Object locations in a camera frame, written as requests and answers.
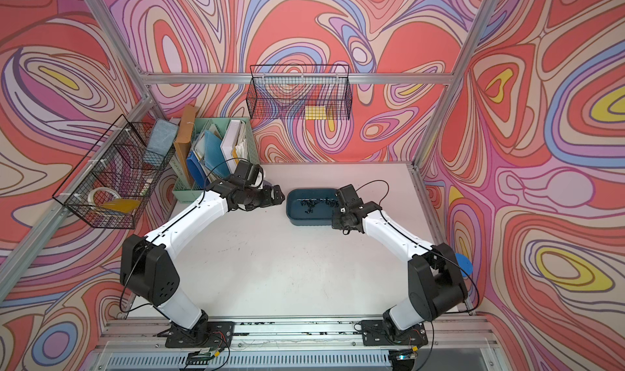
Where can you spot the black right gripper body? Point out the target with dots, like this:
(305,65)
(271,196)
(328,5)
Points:
(339,219)

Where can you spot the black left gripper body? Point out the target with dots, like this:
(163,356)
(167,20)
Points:
(255,197)

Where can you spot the dark teal storage box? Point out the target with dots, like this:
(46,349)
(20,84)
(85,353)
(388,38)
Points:
(311,207)

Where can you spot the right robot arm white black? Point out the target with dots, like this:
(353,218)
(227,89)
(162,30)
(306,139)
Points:
(435,279)

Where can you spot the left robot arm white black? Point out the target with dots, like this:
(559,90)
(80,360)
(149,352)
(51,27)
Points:
(147,262)

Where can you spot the blue folder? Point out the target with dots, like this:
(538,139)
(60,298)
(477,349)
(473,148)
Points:
(205,161)

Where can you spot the white binder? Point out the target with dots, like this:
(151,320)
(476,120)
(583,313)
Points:
(234,144)

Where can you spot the green plastic file organizer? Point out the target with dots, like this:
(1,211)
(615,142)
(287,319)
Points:
(218,126)

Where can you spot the yellow sticky note pad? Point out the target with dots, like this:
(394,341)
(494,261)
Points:
(315,113)

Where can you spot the brown cardboard folder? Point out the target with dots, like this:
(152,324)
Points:
(182,143)

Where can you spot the grey blue sponge pad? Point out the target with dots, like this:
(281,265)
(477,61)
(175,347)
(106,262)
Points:
(161,139)

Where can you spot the clear tube blue cap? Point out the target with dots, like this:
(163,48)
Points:
(465,265)

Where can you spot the yellow card in basket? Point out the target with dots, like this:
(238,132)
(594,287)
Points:
(122,205)

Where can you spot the white tape roll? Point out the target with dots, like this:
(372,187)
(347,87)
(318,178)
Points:
(101,195)

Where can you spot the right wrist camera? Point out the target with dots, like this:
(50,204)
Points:
(348,198)

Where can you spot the black wire basket back wall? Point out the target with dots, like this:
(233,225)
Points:
(282,91)

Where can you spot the black wire basket wall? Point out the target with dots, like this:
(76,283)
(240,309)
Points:
(282,91)
(118,161)

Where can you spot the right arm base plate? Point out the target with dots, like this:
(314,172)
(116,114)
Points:
(379,333)

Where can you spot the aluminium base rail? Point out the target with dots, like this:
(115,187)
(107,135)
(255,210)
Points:
(300,343)

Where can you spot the black wire basket left wall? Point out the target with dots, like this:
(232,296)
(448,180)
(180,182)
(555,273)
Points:
(118,161)

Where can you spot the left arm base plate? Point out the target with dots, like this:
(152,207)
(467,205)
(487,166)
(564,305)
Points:
(207,334)

